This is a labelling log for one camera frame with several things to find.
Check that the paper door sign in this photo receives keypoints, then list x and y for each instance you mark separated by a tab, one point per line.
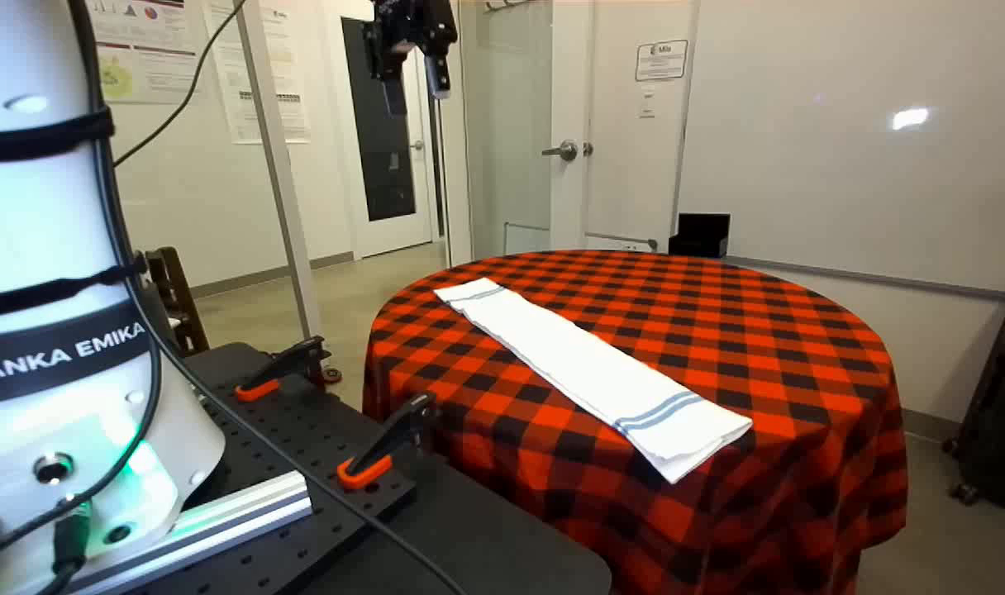
664	62

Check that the large wall whiteboard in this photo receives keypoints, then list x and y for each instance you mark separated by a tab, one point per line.
854	199

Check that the white wall poster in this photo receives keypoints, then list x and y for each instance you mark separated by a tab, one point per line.
264	86

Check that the white towel with blue stripes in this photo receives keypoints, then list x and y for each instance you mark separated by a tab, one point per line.
571	366

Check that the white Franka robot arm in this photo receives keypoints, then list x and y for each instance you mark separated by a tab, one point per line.
42	220

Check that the black wall tray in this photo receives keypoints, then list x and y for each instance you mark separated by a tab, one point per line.
698	236

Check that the black clamp with orange grip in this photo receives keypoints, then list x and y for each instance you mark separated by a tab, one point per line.
287	367
376	457

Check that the black wheeled suitcase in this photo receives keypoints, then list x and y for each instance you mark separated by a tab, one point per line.
1002	409

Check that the grey metal pole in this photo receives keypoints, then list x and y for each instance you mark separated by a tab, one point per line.
284	187

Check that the white door with dark window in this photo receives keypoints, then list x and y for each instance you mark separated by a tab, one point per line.
377	134

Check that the white door with sign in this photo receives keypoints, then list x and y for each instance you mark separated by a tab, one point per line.
612	175

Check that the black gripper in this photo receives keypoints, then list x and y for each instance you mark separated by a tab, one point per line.
415	24

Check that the black slatted rack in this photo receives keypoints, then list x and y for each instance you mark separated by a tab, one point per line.
173	300

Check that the red black checkered round table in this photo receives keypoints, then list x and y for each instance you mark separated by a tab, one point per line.
745	350

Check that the aluminium profile rail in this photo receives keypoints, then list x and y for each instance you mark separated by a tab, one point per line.
240	514

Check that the wall poster with green graphic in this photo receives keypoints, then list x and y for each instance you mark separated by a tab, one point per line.
139	54

